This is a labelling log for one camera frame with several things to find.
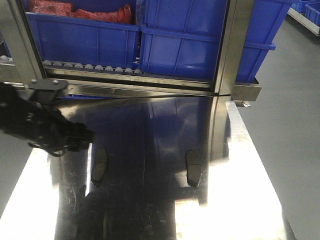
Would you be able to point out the steel rack upright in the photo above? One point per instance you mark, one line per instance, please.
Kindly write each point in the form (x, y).
(18, 36)
(236, 24)

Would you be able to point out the brake pad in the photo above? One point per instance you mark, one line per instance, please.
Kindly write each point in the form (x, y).
(100, 167)
(193, 168)

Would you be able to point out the steel roller rack frame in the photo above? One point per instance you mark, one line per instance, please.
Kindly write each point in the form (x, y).
(73, 80)

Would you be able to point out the steel rack upright left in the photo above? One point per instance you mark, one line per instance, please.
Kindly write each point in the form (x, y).
(18, 36)

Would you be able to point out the red mesh bags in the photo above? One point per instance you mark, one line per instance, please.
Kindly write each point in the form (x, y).
(67, 9)

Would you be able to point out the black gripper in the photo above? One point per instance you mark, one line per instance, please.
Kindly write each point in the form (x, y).
(43, 128)

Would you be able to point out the blue crate with red bags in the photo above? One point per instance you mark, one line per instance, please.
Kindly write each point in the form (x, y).
(78, 40)

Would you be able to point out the steel rack upright right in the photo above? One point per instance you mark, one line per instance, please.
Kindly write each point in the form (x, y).
(236, 24)

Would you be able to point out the large blue crate right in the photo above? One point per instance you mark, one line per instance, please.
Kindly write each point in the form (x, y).
(182, 37)

